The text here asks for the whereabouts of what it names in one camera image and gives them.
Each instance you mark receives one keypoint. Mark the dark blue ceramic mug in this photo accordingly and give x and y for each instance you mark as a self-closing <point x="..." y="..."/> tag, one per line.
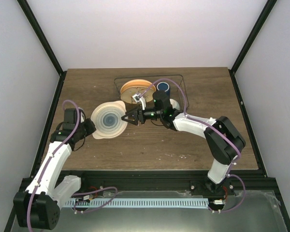
<point x="163" y="89"/>

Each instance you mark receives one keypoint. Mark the light blue slotted cable duct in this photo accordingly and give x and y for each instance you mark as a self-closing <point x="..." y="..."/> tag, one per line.
<point x="141" y="203"/>

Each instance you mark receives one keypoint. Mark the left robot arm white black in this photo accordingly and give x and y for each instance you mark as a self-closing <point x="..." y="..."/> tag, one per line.
<point x="39" y="205"/>

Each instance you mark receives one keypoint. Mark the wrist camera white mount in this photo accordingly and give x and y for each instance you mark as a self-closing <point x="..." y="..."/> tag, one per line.
<point x="82" y="115"/>
<point x="138" y="98"/>

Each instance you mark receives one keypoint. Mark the black wire dish rack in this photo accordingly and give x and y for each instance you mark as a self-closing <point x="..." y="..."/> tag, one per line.
<point x="176" y="82"/>

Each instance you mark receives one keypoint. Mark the translucent white bowl with spout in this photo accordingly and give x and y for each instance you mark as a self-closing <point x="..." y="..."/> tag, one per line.
<point x="107" y="120"/>

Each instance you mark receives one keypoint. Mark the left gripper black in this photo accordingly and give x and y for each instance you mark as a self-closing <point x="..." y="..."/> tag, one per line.
<point x="92" y="127"/>

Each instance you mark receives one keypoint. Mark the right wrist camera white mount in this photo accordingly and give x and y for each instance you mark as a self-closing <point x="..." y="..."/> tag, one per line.
<point x="138" y="98"/>

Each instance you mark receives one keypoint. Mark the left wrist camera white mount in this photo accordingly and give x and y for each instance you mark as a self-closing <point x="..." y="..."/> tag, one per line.
<point x="82" y="115"/>

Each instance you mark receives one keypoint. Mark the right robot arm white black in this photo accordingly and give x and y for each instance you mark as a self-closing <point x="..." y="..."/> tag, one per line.
<point x="224" y="140"/>

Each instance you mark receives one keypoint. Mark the black aluminium frame rail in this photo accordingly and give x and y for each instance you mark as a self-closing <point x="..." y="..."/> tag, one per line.
<point x="191" y="180"/>

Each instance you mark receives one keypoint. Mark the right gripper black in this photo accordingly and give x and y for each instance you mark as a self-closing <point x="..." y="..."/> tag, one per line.
<point x="131" y="115"/>

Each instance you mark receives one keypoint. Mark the light green patterned bowl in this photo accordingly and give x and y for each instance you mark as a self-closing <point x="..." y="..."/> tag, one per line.
<point x="175" y="104"/>

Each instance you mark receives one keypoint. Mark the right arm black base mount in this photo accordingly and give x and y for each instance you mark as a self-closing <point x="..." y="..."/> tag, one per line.
<point x="206" y="187"/>

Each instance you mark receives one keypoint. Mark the orange plastic plate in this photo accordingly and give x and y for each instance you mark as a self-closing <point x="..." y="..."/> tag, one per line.
<point x="135" y="83"/>

